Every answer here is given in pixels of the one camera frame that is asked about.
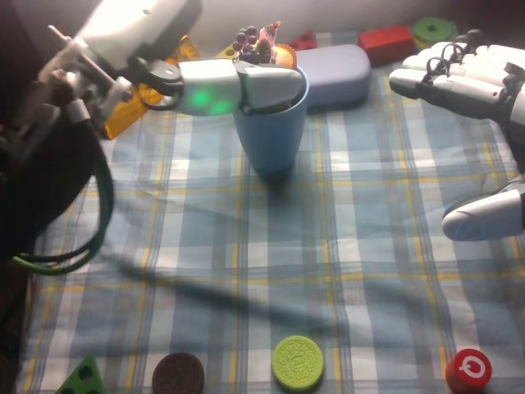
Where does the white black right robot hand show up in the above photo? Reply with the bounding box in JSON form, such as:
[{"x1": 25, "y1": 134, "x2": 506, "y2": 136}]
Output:
[{"x1": 388, "y1": 29, "x2": 525, "y2": 243}]

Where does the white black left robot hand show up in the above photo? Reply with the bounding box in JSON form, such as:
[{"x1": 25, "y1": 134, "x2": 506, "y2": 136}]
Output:
[{"x1": 75, "y1": 0, "x2": 307, "y2": 118}]

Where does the dark berry topped toy cupcake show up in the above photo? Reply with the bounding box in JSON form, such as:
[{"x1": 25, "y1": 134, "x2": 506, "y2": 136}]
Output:
[{"x1": 232, "y1": 20, "x2": 299, "y2": 70}]

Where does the blue plastic cup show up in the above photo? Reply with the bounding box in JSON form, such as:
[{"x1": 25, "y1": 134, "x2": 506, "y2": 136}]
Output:
[{"x1": 233, "y1": 65, "x2": 309, "y2": 177}]

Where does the yellow triangle block with holes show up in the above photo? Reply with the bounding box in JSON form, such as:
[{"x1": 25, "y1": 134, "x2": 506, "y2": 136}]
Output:
[{"x1": 215, "y1": 44, "x2": 240, "y2": 63}]

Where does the red rectangular block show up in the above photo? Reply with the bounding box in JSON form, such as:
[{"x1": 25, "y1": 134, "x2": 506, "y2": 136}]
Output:
[{"x1": 358, "y1": 25, "x2": 414, "y2": 67}]

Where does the shiny gold bar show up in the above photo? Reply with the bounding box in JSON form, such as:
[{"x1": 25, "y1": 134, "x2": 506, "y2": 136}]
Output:
[{"x1": 98, "y1": 34, "x2": 203, "y2": 141}]

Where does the red triangle block with holes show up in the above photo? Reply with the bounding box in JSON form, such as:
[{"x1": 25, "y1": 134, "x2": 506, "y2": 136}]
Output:
[{"x1": 286, "y1": 30, "x2": 319, "y2": 53}]

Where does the lavender oblong case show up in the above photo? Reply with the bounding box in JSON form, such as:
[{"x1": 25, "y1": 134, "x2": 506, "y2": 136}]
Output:
[{"x1": 294, "y1": 44, "x2": 373, "y2": 116}]

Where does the blue plaid tablecloth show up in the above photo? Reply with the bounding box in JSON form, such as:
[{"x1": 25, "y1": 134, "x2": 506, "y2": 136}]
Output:
[{"x1": 16, "y1": 30, "x2": 525, "y2": 394}]

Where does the green sandwich cookie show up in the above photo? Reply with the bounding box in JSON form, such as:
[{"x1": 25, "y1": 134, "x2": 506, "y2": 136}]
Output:
[{"x1": 272, "y1": 335, "x2": 326, "y2": 391}]

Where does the brown sandwich cookie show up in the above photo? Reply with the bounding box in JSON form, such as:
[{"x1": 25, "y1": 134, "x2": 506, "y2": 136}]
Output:
[{"x1": 151, "y1": 351, "x2": 206, "y2": 394}]

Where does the red cylinder with white symbol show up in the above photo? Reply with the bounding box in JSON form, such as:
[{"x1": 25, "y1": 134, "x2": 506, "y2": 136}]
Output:
[{"x1": 445, "y1": 348, "x2": 493, "y2": 394}]

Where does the green triangle block with holes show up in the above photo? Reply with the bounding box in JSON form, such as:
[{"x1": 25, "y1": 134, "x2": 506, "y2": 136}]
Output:
[{"x1": 55, "y1": 355, "x2": 107, "y2": 394}]

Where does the stacked colour ring toy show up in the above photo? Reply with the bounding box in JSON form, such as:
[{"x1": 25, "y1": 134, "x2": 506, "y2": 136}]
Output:
[{"x1": 412, "y1": 16, "x2": 459, "y2": 53}]

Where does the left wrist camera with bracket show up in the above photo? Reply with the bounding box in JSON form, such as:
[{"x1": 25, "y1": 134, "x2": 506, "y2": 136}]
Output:
[{"x1": 7, "y1": 24, "x2": 135, "y2": 161}]

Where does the green black cable bundle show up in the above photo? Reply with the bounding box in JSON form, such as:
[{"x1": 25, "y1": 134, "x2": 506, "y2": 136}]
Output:
[{"x1": 11, "y1": 122, "x2": 116, "y2": 276}]

